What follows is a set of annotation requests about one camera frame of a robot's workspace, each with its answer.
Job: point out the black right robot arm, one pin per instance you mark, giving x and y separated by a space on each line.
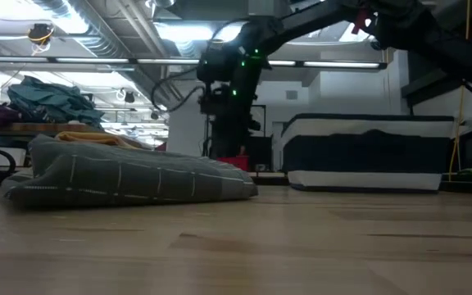
424 37

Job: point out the teal clothes pile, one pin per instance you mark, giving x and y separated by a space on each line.
51 100

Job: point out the maroon bag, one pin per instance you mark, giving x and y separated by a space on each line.
2 115

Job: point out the white tube light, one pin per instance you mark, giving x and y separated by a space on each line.
342 64
14 59
166 61
281 63

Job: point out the grey square wall box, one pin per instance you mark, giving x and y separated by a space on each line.
291 94

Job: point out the small red box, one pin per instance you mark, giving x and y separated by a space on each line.
234 162

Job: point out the orange yellow towel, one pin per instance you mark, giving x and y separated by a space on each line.
92 138

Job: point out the navy blue fabric bin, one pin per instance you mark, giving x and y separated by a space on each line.
367 151

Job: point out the grey checked towel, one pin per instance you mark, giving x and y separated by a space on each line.
137 180

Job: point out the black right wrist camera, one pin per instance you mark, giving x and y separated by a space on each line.
215 61

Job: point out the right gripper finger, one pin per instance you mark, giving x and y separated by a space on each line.
228 143

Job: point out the brown wooden table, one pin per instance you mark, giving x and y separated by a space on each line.
23 128

